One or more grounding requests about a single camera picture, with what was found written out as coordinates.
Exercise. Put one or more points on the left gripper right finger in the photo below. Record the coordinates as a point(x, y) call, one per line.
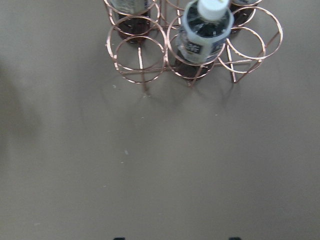
point(234, 238)

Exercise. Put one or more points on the top drink bottle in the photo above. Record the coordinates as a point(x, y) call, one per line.
point(205, 26)

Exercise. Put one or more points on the middle drink bottle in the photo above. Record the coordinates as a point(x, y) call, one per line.
point(135, 25)

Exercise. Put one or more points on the right edge drink bottle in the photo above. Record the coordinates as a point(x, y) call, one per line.
point(241, 11)

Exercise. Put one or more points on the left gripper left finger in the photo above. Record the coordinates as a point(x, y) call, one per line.
point(119, 238)

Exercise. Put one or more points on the copper wire bottle rack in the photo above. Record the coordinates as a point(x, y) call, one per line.
point(243, 52)

